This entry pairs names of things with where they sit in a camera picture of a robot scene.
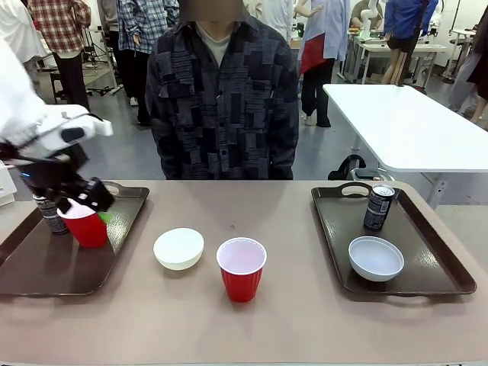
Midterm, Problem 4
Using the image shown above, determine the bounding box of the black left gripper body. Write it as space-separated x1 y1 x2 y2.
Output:
14 151 89 201

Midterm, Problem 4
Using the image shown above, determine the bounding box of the black can white print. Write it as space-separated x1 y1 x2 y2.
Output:
33 193 70 236

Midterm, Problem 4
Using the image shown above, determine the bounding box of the red plastic cup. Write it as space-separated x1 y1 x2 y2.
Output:
56 201 110 249
216 236 268 303

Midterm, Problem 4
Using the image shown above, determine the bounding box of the black can yellow print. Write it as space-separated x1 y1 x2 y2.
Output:
363 184 397 233

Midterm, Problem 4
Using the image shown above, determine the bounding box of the grey bowl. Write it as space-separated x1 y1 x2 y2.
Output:
348 236 405 283

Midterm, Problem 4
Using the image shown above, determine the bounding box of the white box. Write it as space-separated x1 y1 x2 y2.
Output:
0 162 18 207

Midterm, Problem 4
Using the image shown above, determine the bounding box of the brown plastic tray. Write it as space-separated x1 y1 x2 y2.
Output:
0 181 150 297
310 181 478 298

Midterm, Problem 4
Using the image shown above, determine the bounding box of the white bowl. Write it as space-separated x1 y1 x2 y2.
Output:
152 227 205 272

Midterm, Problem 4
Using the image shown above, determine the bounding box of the person in white clothes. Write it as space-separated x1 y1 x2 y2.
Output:
0 0 47 66

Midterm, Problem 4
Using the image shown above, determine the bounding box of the person in patchwork shirt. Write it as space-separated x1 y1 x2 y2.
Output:
144 0 300 181

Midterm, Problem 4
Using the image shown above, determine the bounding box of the person in red plaid shirt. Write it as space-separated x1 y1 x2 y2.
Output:
27 0 93 112

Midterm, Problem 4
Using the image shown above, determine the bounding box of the person in blue plaid shirt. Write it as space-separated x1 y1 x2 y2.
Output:
115 0 181 127

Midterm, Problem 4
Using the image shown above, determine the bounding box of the black chair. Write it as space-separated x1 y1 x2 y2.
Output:
327 153 396 182

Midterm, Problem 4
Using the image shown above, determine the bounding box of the person in blue shirt red apron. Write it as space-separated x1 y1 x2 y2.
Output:
297 0 350 130

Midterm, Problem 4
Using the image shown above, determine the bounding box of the white table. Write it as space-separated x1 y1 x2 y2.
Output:
322 83 488 210

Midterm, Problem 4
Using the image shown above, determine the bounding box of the white background desk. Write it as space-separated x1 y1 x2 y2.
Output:
356 42 448 85

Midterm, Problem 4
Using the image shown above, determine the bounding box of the person in grey trousers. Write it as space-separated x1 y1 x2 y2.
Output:
445 25 488 124

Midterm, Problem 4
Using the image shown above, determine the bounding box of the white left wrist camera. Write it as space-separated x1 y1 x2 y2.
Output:
89 118 114 138

